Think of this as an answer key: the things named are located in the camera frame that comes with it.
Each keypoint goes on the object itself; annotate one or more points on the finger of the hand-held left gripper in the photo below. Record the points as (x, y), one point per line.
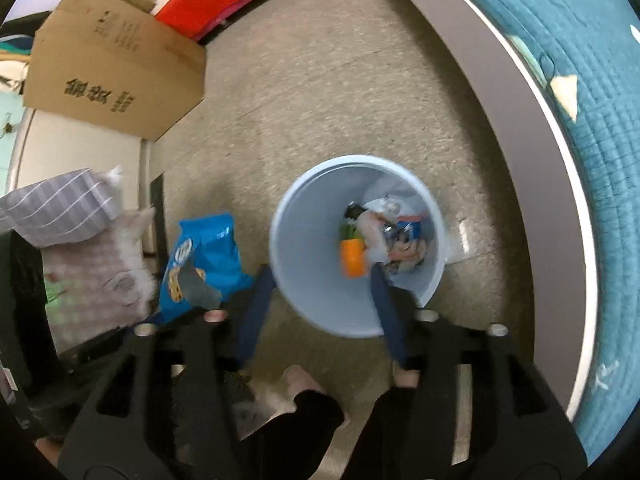
(100, 350)

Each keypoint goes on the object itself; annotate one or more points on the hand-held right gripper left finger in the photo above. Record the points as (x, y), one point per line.
(255, 310)

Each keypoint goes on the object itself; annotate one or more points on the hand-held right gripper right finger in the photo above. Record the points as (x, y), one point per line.
(387, 310)

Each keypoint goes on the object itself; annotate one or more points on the green orange wrapper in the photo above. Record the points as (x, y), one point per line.
(352, 257)

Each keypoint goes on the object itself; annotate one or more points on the blue white printed packet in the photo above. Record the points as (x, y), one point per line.
(405, 245)

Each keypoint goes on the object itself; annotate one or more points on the blue cookie packet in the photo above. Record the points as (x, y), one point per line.
(210, 250)

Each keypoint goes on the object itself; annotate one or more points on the light blue plastic bucket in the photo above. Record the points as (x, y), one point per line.
(310, 220)

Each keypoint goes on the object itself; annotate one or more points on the person's right pink slipper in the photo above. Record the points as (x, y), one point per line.
(406, 379)

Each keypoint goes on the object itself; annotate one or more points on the person's pink slipper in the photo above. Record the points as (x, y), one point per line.
(302, 382)
(406, 379)

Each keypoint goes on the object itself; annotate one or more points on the dark polka dot cloth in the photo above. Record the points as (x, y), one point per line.
(244, 385)

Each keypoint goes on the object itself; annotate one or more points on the table with checkered cloth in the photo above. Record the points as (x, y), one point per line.
(90, 270)

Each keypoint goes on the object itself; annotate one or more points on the pile of snack wrappers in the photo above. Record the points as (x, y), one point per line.
(372, 230)

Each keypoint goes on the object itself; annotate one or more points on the person's left pink slipper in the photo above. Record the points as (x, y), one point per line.
(302, 382)

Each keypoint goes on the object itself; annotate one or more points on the grey patterned cloth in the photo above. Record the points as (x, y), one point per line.
(260, 410)

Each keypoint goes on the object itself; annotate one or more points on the person's left leg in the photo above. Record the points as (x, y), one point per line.
(295, 430)

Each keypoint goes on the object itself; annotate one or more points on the person's leg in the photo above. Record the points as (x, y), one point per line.
(375, 440)
(295, 430)

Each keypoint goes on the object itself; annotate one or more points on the person's right leg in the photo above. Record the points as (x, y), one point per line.
(375, 440)

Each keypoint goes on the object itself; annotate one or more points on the black table leg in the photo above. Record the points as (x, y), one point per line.
(159, 220)

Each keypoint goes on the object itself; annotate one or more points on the white low cabinet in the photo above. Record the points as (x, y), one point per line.
(75, 150)

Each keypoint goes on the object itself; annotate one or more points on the teal quilted bed mat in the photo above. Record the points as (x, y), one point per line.
(575, 160)

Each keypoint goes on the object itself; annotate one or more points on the mustard hanging garment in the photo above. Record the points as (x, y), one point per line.
(12, 55)

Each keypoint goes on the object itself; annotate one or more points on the large cardboard box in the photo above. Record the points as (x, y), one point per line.
(125, 60)

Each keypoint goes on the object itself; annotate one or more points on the red covered bench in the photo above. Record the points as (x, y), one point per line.
(200, 10)

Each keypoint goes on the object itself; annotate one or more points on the pale green bunk bed frame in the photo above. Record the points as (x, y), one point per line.
(525, 110)

